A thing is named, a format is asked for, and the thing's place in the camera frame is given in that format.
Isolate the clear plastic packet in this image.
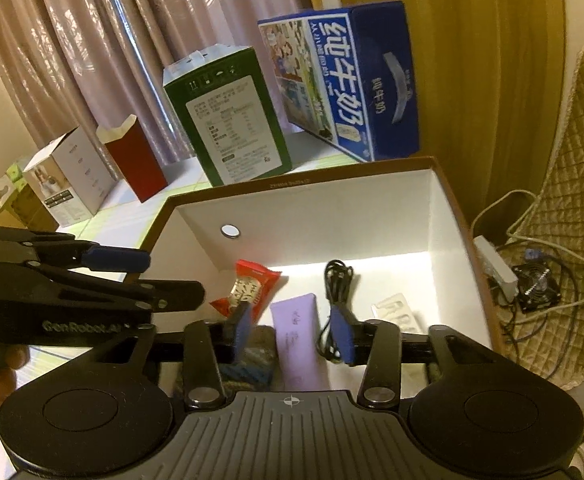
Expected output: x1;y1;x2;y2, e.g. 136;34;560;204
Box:
370;292;442;386

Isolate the brown cardboard storage box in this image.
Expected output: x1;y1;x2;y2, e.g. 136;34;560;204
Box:
139;156;505;391

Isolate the blue milk carton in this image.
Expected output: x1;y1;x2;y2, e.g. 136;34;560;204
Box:
258;1;420;163

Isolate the small black fan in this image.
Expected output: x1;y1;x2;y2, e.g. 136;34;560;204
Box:
512;265;557;311

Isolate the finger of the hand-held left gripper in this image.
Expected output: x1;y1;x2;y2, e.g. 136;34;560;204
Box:
0;226;151;273
22;267;206;313

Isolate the striped knitted sock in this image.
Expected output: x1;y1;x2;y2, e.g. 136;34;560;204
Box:
219;325;277;391

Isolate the lavender cream tube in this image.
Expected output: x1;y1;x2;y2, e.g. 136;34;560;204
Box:
270;294;329;391

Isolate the black cable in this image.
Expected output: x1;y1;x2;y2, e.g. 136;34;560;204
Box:
317;259;357;363

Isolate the wooden door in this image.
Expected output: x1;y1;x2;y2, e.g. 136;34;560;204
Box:
299;0;572;211

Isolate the person's left hand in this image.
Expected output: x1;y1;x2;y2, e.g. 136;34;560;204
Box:
0;346;30;410

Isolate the quilted beige chair cushion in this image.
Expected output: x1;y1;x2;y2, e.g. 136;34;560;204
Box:
502;45;584;391

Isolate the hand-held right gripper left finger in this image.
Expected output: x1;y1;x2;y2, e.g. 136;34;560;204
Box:
84;304;255;409

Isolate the green milk carton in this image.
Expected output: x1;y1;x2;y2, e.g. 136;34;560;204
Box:
162;46;293;188

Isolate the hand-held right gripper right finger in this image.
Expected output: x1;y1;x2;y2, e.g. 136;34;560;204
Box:
329;307;502;409

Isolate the dark red carton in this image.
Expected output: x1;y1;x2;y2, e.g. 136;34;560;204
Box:
96;114;169;203

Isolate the red snack packet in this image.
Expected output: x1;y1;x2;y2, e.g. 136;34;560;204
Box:
209;259;283;318

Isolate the pink curtain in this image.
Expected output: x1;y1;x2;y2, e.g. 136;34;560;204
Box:
0;0;143;181
117;0;323;166

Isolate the white photo carton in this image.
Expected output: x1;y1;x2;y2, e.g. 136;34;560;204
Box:
22;126;115;228

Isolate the white power strip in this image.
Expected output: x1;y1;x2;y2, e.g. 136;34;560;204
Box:
473;235;520;301

